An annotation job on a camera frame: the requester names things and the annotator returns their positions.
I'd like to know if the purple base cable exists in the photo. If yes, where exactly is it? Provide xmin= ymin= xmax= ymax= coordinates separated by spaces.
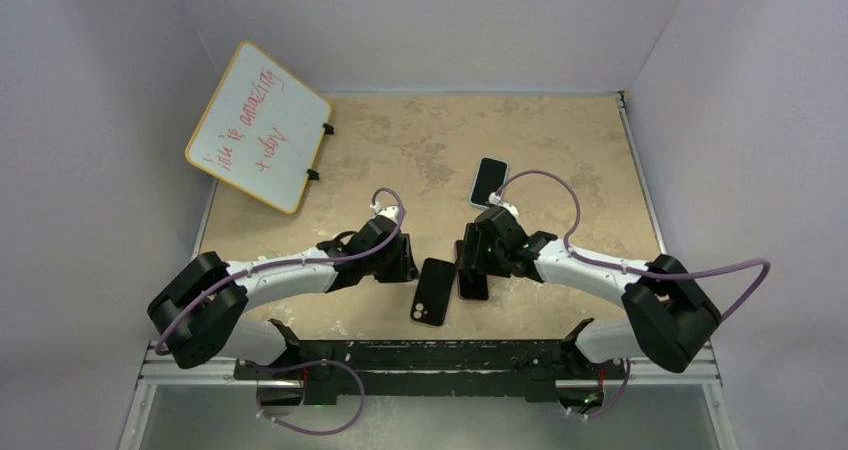
xmin=564 ymin=360 xmax=632 ymax=422
xmin=255 ymin=356 xmax=369 ymax=436

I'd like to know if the yellow framed whiteboard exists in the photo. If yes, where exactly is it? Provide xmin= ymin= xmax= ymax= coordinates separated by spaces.
xmin=184 ymin=41 xmax=332 ymax=214

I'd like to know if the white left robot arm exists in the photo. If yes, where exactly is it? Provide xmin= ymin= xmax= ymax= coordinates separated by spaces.
xmin=147 ymin=215 xmax=419 ymax=379

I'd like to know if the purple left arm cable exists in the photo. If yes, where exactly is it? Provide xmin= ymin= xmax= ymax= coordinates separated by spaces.
xmin=154 ymin=187 xmax=407 ymax=357

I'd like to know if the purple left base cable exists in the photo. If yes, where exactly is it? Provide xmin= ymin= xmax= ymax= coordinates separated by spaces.
xmin=255 ymin=356 xmax=369 ymax=436

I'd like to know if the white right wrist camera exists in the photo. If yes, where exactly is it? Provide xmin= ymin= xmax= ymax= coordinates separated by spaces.
xmin=488 ymin=193 xmax=519 ymax=218

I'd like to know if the black phone case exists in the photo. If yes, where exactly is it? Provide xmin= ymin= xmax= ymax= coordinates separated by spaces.
xmin=410 ymin=258 xmax=456 ymax=327

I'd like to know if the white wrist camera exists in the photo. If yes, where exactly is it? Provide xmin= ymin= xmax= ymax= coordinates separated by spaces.
xmin=371 ymin=203 xmax=406 ymax=226
xmin=488 ymin=193 xmax=519 ymax=218

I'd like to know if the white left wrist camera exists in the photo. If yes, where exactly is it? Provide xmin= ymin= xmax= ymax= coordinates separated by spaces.
xmin=371 ymin=203 xmax=406 ymax=226

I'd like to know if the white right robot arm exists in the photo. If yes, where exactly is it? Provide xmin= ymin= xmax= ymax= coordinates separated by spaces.
xmin=459 ymin=207 xmax=723 ymax=377

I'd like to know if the aluminium front rail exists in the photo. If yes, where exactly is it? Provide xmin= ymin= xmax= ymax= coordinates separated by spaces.
xmin=135 ymin=338 xmax=723 ymax=390

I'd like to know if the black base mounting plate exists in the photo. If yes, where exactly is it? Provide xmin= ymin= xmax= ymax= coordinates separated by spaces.
xmin=234 ymin=339 xmax=624 ymax=406

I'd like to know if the black phone with pink edge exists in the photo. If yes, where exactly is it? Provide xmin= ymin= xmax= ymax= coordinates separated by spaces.
xmin=454 ymin=240 xmax=489 ymax=301

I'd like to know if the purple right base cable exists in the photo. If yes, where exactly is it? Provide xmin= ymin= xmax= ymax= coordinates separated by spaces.
xmin=564 ymin=360 xmax=632 ymax=422

